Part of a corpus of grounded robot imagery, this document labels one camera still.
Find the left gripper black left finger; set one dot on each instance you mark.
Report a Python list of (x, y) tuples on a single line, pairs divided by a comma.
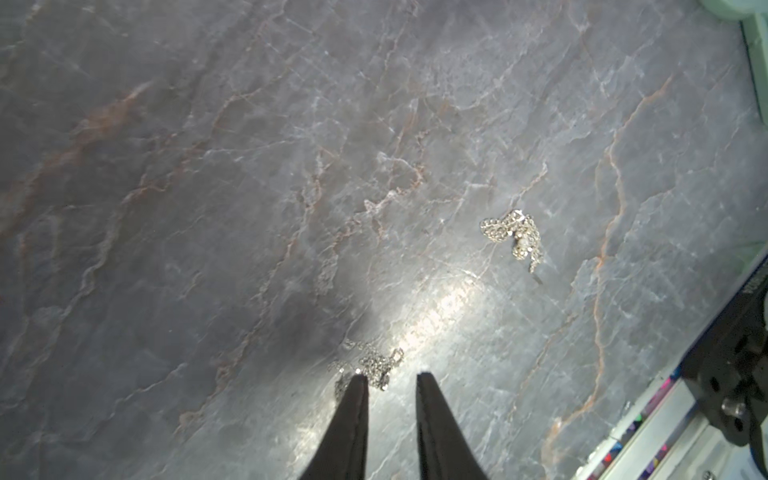
[(342, 453)]

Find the small silver jewelry piece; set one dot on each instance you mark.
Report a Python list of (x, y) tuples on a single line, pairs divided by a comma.
[(519, 228)]

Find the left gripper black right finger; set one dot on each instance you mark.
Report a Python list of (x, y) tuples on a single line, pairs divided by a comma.
[(443, 450)]

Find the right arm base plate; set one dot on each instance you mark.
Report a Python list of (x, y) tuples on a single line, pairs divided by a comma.
[(726, 370)]

